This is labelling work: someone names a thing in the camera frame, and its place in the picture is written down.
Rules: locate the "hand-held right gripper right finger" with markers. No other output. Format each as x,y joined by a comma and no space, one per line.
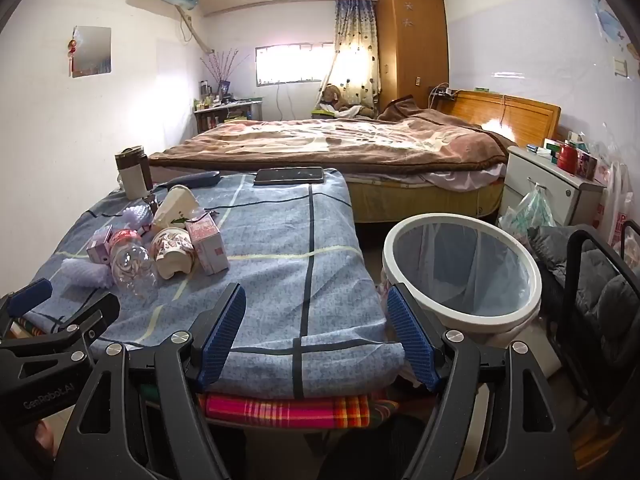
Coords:
410,340

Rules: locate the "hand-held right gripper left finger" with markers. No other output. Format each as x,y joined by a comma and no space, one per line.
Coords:
222,330

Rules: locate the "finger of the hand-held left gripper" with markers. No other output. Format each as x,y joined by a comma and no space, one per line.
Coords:
31,293
92,317

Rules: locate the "purple foam net sleeve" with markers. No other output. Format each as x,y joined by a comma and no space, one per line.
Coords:
85,274
137,213

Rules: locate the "clear plastic bottle red label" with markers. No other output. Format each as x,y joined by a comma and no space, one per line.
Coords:
132,265

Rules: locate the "small pink carton box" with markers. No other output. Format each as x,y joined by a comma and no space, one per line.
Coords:
99,247

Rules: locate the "patterned paper cup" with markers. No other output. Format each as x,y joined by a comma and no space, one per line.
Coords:
172,252

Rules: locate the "white round trash bin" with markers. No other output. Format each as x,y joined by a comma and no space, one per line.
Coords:
515,320

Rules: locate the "plain white paper cup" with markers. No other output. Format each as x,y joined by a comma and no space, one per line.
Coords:
177,207

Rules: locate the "person's left hand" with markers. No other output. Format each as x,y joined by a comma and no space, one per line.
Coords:
44,435

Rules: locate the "blue checked cloth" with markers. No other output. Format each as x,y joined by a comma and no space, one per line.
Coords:
280,280

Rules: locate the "clear bin liner bag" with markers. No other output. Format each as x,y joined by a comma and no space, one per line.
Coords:
450,260

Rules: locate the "colourful plaid cloth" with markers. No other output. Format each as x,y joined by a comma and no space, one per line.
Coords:
295,410

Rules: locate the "bed mattress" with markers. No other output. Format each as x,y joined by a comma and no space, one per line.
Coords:
425,195

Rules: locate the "brown and white thermos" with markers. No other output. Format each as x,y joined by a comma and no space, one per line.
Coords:
131,175

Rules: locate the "dark remote control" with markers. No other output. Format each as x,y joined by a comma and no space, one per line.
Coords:
195,179

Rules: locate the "black tablet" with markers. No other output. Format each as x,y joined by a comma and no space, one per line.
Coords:
289,176

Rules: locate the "black office chair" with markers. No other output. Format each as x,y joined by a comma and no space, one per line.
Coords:
575,285

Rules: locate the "green printed plastic bag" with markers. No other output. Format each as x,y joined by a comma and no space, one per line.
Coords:
530,212

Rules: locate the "grey padded cushion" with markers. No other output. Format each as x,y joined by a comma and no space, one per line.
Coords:
610,305

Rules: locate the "white nightstand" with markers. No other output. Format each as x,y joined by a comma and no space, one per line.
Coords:
545,187

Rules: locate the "bed with brown blanket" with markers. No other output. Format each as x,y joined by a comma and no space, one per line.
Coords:
325,142

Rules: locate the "cluttered small desk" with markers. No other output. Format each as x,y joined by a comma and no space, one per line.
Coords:
225,112

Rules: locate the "green white boxes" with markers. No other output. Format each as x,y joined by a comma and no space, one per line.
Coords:
554,150

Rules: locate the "red jar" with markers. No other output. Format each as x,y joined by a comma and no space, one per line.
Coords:
568,159

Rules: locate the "red hanging knot ornament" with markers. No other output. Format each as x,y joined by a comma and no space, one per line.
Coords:
73,52

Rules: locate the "red and white plastic bag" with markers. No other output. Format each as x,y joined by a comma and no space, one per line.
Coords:
617,210

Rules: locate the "wooden headboard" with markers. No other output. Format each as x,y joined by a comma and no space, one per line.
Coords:
515,117

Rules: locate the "pink red box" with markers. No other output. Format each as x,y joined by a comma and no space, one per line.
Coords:
588,166

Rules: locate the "brown teddy bear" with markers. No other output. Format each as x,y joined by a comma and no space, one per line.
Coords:
332,100

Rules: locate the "dried branch bouquet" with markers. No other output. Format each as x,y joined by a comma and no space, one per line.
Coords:
225,67

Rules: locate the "window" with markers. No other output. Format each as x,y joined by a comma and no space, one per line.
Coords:
292,64

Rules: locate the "dotted curtain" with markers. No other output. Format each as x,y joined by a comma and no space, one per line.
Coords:
357,50

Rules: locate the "wooden wardrobe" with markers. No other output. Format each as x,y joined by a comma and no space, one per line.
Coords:
412,45

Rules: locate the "wall mirror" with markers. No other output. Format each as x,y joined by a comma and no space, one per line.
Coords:
95,52

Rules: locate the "wall switch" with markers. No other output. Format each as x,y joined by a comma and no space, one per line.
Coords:
620,67

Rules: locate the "blue dolphin wall sticker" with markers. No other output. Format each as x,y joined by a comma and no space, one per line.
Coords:
611,17

